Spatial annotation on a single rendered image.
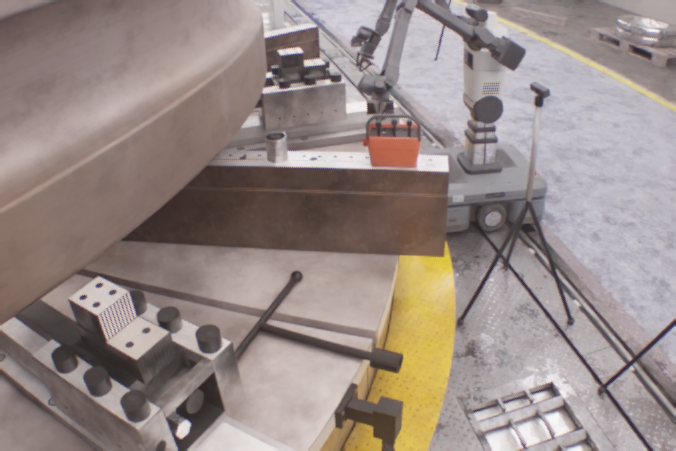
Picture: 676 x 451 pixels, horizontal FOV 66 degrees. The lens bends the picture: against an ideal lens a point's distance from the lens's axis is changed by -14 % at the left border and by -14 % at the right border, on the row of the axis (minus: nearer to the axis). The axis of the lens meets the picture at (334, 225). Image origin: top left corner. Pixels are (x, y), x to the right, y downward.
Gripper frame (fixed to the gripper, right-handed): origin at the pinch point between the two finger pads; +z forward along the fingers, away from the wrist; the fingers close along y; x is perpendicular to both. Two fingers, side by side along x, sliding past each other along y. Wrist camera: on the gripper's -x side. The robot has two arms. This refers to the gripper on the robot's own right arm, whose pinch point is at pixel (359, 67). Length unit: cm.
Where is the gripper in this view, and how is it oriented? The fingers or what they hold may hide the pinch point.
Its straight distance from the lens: 310.4
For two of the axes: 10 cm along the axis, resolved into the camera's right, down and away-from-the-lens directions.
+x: 8.8, 3.4, 3.3
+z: -4.6, 7.9, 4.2
